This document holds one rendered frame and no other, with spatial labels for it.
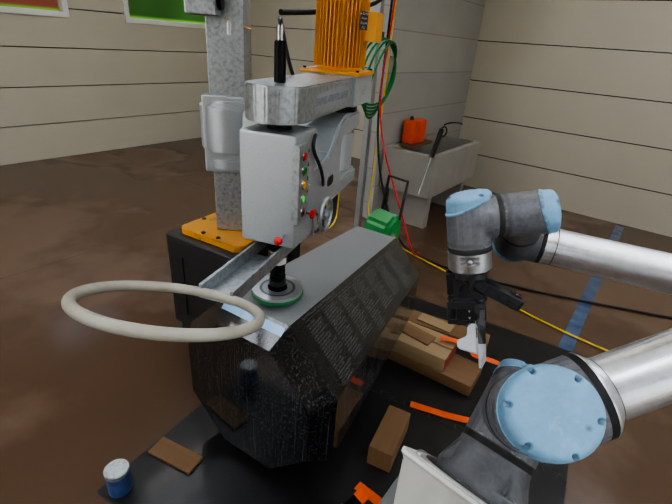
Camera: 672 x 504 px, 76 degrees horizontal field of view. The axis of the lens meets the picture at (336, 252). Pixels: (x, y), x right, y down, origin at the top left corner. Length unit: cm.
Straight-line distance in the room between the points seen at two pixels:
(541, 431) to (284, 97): 115
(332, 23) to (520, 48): 473
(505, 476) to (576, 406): 24
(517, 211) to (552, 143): 564
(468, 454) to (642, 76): 575
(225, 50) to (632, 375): 218
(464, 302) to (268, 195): 87
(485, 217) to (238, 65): 180
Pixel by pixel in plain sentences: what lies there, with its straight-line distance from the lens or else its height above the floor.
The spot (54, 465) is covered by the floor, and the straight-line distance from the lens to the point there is 259.
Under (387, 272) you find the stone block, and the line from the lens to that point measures 232.
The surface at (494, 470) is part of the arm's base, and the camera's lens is 96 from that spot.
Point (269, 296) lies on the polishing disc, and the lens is 178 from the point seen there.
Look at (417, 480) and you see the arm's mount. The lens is 96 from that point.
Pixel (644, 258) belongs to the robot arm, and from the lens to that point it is 111.
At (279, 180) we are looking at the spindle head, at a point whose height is 141.
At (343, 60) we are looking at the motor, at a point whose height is 178.
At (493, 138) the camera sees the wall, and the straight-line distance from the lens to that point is 673.
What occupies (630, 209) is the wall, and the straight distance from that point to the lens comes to 657.
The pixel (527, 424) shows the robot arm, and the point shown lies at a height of 134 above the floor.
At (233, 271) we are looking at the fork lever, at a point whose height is 110.
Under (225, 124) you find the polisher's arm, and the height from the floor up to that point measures 142.
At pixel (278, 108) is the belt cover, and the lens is 147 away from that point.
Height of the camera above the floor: 186
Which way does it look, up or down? 26 degrees down
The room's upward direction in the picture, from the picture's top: 4 degrees clockwise
